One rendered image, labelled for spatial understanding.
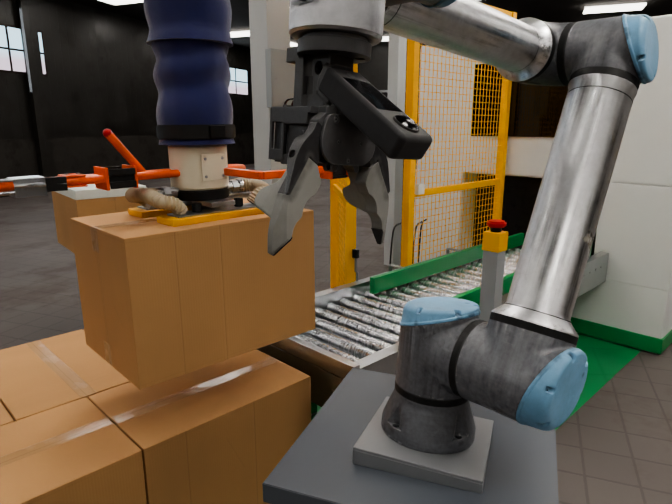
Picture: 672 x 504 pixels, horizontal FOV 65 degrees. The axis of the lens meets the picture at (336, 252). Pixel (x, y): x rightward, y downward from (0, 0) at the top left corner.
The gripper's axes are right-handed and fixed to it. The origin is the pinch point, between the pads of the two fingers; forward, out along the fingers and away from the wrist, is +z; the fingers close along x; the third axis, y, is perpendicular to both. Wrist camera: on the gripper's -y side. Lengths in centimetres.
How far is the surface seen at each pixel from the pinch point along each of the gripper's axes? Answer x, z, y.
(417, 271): -192, 50, 130
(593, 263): -291, 45, 75
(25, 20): -274, -224, 1186
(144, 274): -19, 23, 87
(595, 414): -226, 107, 41
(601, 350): -306, 101, 68
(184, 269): -30, 23, 86
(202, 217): -38, 10, 92
